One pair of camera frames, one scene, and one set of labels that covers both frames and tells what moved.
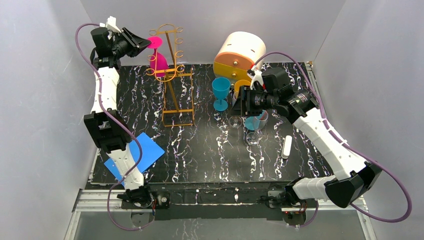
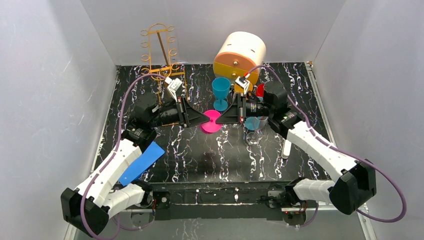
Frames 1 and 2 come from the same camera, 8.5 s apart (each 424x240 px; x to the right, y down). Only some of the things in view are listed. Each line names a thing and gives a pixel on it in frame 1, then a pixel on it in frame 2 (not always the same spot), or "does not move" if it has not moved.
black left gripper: [129, 43] -> [182, 112]
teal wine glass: [221, 87] does not move
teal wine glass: [252, 123] does not move
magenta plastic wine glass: [158, 63] -> [211, 126]
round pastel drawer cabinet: [238, 51] does not move
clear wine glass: [253, 138] does not move
